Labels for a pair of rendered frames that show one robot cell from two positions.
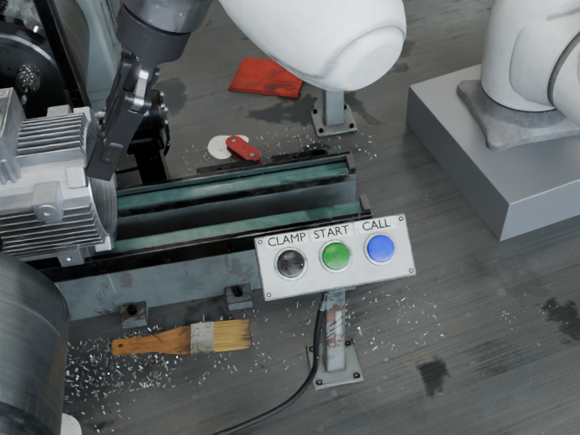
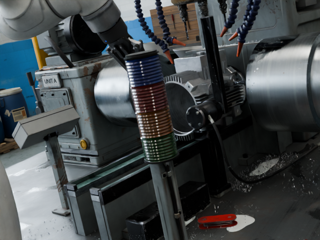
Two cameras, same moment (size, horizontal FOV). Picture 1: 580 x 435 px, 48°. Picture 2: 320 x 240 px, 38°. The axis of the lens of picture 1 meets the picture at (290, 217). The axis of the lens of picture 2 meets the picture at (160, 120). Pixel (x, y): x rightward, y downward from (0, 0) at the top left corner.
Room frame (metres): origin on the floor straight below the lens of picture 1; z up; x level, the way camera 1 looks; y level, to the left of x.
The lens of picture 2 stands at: (1.62, -0.59, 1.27)
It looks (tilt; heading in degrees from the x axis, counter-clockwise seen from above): 12 degrees down; 141
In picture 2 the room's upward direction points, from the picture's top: 11 degrees counter-clockwise
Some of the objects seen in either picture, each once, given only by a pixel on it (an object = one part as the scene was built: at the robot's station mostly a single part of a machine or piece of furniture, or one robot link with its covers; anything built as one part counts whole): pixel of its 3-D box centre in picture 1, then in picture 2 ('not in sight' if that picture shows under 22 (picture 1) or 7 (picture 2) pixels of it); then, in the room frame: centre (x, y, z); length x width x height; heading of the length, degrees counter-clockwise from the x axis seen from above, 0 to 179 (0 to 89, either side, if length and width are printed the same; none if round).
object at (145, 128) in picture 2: not in sight; (154, 121); (1.00, -0.10, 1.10); 0.06 x 0.06 x 0.04
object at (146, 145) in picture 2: not in sight; (159, 145); (1.00, -0.10, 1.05); 0.06 x 0.06 x 0.04
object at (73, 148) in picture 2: not in sight; (90, 106); (0.06, 0.34, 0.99); 0.35 x 0.31 x 0.37; 6
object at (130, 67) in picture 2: not in sight; (144, 70); (1.00, -0.10, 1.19); 0.06 x 0.06 x 0.04
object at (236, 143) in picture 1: (242, 151); (217, 222); (0.93, 0.08, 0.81); 0.09 x 0.03 x 0.02; 38
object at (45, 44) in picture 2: not in sight; (67, 66); (0.02, 0.31, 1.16); 0.33 x 0.26 x 0.42; 6
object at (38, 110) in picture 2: not in sight; (43, 94); (-0.07, 0.23, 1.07); 0.08 x 0.07 x 0.20; 96
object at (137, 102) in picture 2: not in sight; (149, 95); (1.00, -0.10, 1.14); 0.06 x 0.06 x 0.04
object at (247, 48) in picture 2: not in sight; (239, 96); (0.63, 0.56, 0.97); 0.30 x 0.11 x 0.34; 6
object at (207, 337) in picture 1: (181, 340); not in sight; (0.53, 0.17, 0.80); 0.21 x 0.05 x 0.01; 91
